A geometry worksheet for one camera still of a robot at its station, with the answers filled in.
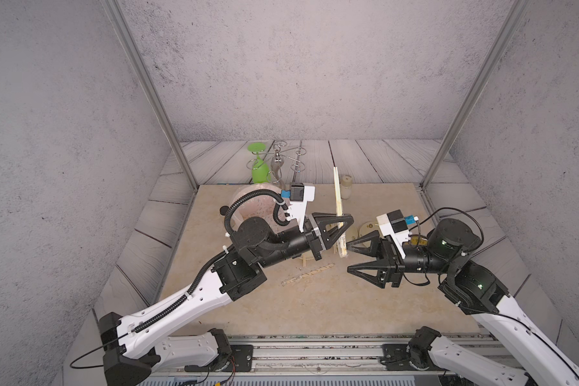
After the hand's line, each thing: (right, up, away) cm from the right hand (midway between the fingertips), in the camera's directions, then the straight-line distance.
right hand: (351, 259), depth 50 cm
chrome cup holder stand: (-19, +28, +42) cm, 54 cm away
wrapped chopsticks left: (-8, -15, +41) cm, 44 cm away
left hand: (0, +7, -4) cm, 8 cm away
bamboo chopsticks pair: (-8, -10, +43) cm, 45 cm away
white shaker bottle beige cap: (+11, +19, +61) cm, 65 cm away
